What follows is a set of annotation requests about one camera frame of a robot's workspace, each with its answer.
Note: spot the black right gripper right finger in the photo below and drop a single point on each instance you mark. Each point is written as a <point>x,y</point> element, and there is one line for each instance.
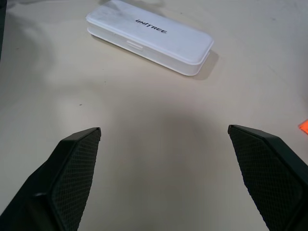
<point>269,178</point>

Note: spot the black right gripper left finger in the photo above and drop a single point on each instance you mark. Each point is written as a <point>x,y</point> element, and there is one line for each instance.
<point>60,183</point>

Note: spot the white plastic case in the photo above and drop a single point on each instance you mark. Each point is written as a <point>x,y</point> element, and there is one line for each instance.
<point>154,36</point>

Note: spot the orange sticker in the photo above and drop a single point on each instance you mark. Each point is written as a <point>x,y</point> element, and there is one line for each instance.
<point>304,125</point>

